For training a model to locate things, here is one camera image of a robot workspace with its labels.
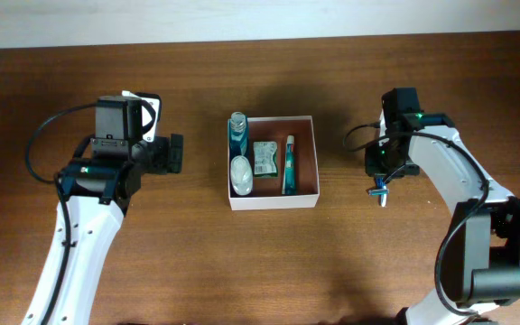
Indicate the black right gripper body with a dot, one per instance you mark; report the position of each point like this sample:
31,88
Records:
390,160

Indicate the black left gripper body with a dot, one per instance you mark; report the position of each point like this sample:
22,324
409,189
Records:
162,155

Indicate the blue razor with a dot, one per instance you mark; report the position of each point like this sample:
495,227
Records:
380,188

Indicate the clear gel bottle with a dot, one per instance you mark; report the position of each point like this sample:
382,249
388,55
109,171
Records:
241,175

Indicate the blue mouthwash bottle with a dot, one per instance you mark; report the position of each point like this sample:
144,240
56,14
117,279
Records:
238,135

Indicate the green white soap packet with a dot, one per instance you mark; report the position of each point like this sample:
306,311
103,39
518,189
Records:
265,154

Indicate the green white toothpaste tube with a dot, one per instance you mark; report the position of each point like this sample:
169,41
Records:
289,178

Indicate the blue white toothbrush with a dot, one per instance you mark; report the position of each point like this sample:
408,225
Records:
383,196

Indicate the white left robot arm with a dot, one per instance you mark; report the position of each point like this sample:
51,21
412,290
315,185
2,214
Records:
94,190

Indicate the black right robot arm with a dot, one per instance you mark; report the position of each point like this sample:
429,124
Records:
477,267

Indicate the pink open box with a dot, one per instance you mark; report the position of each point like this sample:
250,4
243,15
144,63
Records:
267,192

